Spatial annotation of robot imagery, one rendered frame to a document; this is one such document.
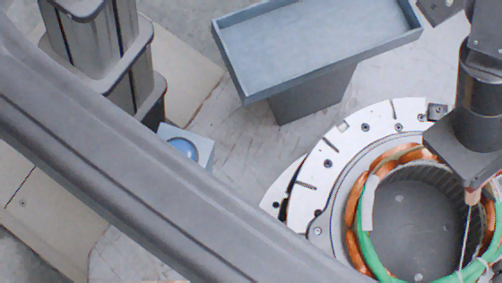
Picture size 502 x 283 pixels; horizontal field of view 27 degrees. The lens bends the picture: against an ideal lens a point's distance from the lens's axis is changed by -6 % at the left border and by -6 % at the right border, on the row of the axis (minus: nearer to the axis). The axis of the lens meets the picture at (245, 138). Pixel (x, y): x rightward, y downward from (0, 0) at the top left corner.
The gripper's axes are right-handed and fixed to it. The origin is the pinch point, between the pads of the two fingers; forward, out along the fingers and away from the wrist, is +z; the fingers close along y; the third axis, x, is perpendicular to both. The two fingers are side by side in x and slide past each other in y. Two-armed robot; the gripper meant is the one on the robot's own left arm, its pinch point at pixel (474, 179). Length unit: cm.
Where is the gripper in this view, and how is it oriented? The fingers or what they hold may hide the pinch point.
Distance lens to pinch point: 103.5
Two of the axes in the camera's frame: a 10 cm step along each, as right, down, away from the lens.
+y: 8.0, -5.3, 2.6
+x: -5.8, -6.4, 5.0
